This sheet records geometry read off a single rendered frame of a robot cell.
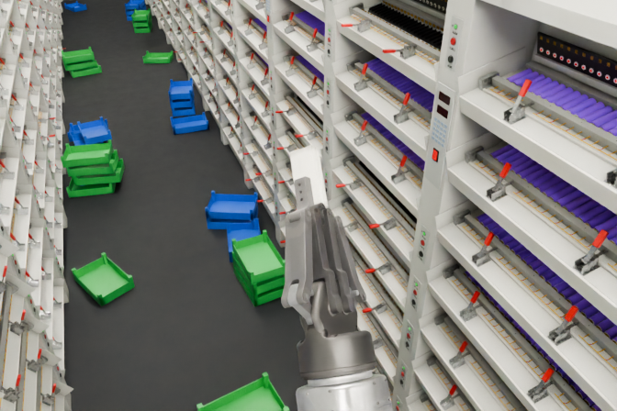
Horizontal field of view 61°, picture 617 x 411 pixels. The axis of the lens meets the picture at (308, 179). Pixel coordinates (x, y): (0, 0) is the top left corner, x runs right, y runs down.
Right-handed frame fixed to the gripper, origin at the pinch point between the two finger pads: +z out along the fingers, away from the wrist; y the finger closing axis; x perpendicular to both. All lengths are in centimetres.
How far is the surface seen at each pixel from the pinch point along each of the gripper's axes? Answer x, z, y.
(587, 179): -23, 4, -58
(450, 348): 29, -24, -116
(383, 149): 36, 43, -113
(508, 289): 1, -11, -86
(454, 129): 2, 28, -76
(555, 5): -28, 33, -48
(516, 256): -2, -4, -90
